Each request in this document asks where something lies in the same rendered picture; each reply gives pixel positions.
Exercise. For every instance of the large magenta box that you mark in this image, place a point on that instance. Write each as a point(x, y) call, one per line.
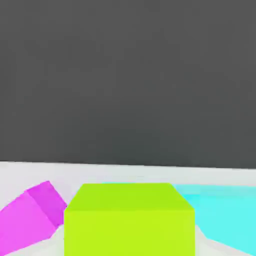
point(26, 218)

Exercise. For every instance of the small lime green cube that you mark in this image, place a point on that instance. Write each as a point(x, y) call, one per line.
point(129, 226)

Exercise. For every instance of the large cyan box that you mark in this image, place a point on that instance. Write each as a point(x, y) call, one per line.
point(228, 212)

